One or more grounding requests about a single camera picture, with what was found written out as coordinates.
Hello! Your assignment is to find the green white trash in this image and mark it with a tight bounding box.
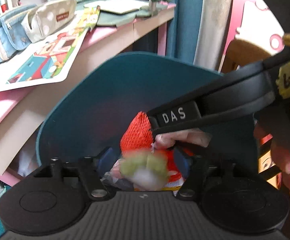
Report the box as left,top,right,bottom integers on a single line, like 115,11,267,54
119,149,169,191

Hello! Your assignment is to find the red foam fruit net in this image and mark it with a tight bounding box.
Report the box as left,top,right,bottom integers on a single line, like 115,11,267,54
120,112,182,183

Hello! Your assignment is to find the teal plastic trash bin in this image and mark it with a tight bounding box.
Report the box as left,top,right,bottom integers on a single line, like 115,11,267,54
35,51,260,181

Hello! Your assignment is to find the person's right hand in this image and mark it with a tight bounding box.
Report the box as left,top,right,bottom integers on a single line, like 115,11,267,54
154,102,290,200

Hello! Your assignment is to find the blue curtain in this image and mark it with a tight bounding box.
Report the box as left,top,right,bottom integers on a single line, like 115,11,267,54
130,0,206,65

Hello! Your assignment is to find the colourful picture board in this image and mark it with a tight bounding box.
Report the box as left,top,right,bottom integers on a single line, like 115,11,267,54
0,7,100,92

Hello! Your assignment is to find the white notebook on desk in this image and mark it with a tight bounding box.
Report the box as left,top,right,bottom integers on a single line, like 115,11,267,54
84,0,149,15

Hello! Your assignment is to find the green desk mat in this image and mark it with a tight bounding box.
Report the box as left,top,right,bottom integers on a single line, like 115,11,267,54
76,0,168,27

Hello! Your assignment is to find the grey polka dot pencil case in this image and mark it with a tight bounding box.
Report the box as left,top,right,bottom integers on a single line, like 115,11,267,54
22,0,77,43

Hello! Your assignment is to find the light blue pencil case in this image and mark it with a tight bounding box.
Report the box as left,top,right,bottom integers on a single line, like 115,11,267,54
0,4,36,63

